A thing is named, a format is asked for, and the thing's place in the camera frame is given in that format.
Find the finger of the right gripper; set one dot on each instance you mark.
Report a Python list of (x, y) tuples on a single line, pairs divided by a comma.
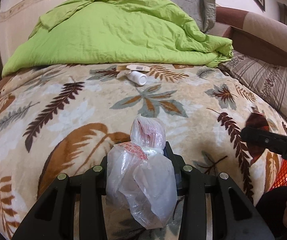
[(262, 139)]

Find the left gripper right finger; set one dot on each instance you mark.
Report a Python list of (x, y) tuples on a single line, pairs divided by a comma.
[(214, 206)]

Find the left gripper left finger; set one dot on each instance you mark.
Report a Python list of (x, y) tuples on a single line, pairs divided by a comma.
[(52, 216)]

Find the white plastic bag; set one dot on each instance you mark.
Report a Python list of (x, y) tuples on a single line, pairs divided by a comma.
[(140, 178)]

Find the red crumpled wrapper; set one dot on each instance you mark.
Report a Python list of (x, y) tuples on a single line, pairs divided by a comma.
[(256, 124)]

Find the striped floral pillow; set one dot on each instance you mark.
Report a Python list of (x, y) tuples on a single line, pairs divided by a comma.
[(264, 79)]

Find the leaf pattern fleece blanket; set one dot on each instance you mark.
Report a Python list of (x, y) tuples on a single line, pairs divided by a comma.
[(65, 119)]

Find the brown beige headboard cushion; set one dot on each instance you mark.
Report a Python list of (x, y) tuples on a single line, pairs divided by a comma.
[(252, 34)]

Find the white pill bottle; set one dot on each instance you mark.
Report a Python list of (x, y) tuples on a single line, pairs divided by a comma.
[(138, 78)]

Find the grey quilted pillow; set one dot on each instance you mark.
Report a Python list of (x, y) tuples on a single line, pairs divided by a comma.
[(183, 2)]

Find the small beige barcode carton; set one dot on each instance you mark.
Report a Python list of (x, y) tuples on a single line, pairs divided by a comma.
[(127, 69)]

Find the green quilt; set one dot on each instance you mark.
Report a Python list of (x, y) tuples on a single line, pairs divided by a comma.
[(118, 31)]

